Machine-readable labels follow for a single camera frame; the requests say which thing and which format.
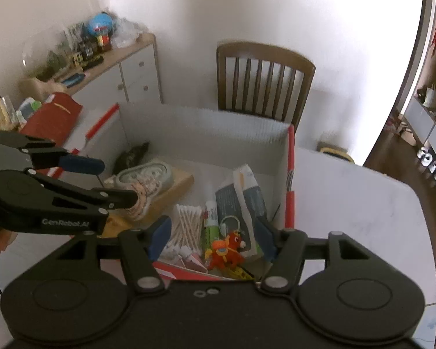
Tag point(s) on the red cardboard box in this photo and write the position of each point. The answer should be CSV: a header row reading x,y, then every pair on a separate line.
x,y
203,134

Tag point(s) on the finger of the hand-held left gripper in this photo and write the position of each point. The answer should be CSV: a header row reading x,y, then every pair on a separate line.
x,y
120,198
83,164

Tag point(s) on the grey tape roll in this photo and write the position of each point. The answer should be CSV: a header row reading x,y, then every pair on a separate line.
x,y
143,207

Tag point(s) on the dark glass jar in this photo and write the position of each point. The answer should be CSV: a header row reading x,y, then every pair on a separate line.
x,y
84,49

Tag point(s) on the white blue tube package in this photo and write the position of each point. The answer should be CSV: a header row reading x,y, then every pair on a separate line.
x,y
247,196

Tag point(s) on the yellow black strip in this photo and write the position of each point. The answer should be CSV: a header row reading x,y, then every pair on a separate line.
x,y
239,274

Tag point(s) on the red paper bag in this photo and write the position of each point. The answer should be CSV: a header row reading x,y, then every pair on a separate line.
x,y
51,120

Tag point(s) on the black packet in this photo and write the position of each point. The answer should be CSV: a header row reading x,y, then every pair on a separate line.
x,y
130,156

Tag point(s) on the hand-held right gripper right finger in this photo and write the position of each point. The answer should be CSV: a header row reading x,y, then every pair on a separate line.
x,y
267,240

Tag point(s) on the white wooden sideboard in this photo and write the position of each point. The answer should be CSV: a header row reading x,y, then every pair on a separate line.
x,y
138,72

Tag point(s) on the green white packet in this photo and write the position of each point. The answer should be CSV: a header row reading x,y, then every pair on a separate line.
x,y
29,107

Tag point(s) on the yellow green stool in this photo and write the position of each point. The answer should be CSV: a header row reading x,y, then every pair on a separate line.
x,y
336,152

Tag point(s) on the blue flat item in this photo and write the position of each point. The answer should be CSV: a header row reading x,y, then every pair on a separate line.
x,y
72,80

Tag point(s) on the yellow black cube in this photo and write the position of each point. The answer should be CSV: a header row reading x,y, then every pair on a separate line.
x,y
76,59

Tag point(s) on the brown slippers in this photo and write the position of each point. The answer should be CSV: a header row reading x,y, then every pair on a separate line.
x,y
401,130

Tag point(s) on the blue globe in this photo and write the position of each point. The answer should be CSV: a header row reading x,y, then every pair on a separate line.
x,y
101,24

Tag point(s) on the cotton swab pack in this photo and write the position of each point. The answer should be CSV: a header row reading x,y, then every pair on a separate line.
x,y
187,229

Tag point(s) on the large glass vase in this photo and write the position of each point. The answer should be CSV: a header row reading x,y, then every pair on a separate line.
x,y
47,52

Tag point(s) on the red label bottle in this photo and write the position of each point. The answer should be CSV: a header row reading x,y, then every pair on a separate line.
x,y
103,43

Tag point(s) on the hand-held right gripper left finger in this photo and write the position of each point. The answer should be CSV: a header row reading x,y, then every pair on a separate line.
x,y
160,238

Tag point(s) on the white paper bag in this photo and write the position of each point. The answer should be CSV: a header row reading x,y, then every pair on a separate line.
x,y
431,97

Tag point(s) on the clear plastic bag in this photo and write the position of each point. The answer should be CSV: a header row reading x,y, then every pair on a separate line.
x,y
129,32

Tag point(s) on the white green glue stick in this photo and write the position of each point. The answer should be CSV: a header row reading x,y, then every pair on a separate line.
x,y
210,229

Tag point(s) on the slatted wooden dining chair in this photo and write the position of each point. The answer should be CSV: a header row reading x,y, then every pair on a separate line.
x,y
265,52

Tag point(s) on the small pink white tube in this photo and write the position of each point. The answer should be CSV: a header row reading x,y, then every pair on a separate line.
x,y
195,262

